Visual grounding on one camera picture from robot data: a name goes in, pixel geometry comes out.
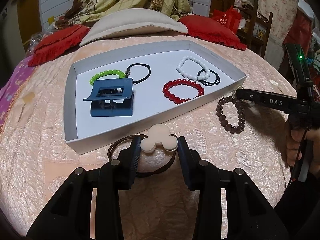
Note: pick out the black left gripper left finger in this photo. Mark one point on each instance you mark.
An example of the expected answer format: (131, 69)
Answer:
(67, 214)

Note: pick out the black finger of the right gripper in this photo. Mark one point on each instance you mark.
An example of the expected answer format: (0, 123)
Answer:
(267, 99)

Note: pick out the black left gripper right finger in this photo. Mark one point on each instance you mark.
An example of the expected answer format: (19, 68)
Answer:
(249, 213)

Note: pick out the right hand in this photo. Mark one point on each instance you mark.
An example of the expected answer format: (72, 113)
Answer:
(293, 139)

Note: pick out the wooden chair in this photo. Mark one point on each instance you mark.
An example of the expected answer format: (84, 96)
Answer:
(256, 30)

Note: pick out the red shopping bag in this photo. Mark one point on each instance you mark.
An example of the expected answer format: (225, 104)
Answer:
(230, 18)

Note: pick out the right red fringed cushion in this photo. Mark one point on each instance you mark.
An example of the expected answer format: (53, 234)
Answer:
(210, 30)

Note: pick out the red fringed cushion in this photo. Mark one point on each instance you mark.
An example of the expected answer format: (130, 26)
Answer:
(54, 45)
(210, 30)

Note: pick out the blue hair claw clip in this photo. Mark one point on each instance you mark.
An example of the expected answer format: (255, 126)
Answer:
(111, 97)

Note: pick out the white cardboard tray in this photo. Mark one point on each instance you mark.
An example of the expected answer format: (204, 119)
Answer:
(154, 65)

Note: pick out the purple floral sheet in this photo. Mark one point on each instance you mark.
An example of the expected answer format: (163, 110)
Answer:
(8, 93)

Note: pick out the left red fringed cushion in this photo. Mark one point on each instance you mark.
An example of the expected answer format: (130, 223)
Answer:
(54, 45)

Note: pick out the beige pillow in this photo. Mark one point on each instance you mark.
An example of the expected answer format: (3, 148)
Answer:
(131, 22)

